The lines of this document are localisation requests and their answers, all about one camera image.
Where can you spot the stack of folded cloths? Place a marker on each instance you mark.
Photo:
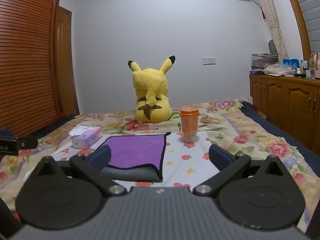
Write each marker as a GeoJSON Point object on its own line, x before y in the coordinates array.
{"type": "Point", "coordinates": [262, 61]}

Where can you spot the purple and grey towel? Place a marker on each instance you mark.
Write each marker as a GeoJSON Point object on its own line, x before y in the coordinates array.
{"type": "Point", "coordinates": [136, 151]}

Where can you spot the yellow plush toy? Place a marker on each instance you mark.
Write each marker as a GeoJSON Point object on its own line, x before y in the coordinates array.
{"type": "Point", "coordinates": [152, 95]}

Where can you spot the grey window blind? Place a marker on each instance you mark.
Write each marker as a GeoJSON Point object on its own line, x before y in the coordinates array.
{"type": "Point", "coordinates": [311, 5]}

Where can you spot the dark blue bed cover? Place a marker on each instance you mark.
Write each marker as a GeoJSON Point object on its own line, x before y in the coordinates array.
{"type": "Point", "coordinates": [287, 136]}
{"type": "Point", "coordinates": [53, 123]}

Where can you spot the wooden window frame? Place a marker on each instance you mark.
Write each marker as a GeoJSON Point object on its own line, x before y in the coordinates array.
{"type": "Point", "coordinates": [298, 17]}

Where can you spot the pink crumpled cloth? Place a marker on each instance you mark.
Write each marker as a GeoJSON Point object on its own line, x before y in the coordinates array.
{"type": "Point", "coordinates": [277, 69]}

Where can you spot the blue box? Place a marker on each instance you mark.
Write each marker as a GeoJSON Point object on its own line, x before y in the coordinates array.
{"type": "Point", "coordinates": [291, 63]}

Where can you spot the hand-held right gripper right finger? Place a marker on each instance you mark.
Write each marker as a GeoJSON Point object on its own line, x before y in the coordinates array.
{"type": "Point", "coordinates": [221, 156]}

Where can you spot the wooden louvred wardrobe door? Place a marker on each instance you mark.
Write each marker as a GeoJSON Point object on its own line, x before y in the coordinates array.
{"type": "Point", "coordinates": [27, 55]}

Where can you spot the floral bed sheet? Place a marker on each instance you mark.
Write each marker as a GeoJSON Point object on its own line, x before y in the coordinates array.
{"type": "Point", "coordinates": [230, 132]}

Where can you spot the pink tissue box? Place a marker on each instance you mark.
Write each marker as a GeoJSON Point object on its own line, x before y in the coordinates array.
{"type": "Point", "coordinates": [86, 137]}

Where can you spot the pink jug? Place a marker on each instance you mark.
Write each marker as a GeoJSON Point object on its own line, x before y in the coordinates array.
{"type": "Point", "coordinates": [317, 66]}

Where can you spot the small white bottle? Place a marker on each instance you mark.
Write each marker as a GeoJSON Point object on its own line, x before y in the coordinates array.
{"type": "Point", "coordinates": [298, 73]}

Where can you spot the cream curtain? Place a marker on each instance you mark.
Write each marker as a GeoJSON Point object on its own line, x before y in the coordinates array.
{"type": "Point", "coordinates": [271, 17]}

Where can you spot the white wall switch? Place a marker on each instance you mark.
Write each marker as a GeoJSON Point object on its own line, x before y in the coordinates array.
{"type": "Point", "coordinates": [208, 60]}

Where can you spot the orange cup with lid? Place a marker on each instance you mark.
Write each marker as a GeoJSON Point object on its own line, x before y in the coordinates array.
{"type": "Point", "coordinates": [189, 126]}

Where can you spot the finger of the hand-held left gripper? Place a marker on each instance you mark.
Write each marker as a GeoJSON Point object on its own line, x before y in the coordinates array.
{"type": "Point", "coordinates": [27, 143]}

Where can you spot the dark mesh fan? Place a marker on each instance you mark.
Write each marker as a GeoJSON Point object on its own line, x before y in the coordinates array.
{"type": "Point", "coordinates": [272, 48]}

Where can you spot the wooden cabinet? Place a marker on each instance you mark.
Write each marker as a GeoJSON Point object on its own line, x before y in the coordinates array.
{"type": "Point", "coordinates": [285, 97]}

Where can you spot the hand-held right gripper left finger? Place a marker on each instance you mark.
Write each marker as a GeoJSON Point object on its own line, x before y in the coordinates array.
{"type": "Point", "coordinates": [101, 156]}

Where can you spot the green bottle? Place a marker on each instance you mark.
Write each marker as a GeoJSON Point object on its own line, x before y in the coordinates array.
{"type": "Point", "coordinates": [311, 62]}

